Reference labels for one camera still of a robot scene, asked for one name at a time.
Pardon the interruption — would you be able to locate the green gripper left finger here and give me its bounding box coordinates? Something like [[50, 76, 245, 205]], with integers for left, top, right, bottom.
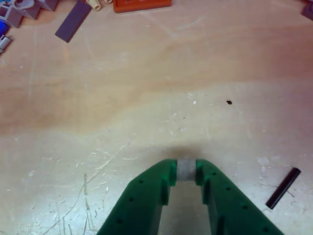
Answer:
[[96, 158, 178, 235]]

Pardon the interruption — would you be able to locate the white grey Lego connector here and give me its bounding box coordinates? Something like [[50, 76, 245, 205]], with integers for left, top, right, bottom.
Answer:
[[0, 35, 13, 56]]

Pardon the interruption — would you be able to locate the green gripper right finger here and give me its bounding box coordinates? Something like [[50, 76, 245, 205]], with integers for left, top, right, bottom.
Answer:
[[195, 159, 286, 235]]

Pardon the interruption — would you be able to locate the small grey Lego piece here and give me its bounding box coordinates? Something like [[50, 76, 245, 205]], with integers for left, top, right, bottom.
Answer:
[[176, 159, 198, 183]]

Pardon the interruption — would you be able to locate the blue Lego plate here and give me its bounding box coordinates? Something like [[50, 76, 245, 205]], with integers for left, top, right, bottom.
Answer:
[[0, 19, 11, 36]]

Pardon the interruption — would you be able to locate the small grey square Lego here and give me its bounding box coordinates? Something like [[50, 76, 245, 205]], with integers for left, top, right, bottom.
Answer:
[[302, 0, 313, 19]]

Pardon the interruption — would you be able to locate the orange Lego plate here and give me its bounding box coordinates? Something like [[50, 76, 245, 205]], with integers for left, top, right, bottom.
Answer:
[[112, 0, 172, 13]]

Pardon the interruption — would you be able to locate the dark grey Lego tile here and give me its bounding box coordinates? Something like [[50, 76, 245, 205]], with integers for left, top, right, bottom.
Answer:
[[55, 0, 92, 44]]

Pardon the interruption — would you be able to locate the black Lego rod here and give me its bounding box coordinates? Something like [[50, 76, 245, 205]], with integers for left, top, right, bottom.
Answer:
[[266, 167, 301, 210]]

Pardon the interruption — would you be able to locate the beige Lego connector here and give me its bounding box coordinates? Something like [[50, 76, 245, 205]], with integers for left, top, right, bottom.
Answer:
[[85, 0, 103, 12]]

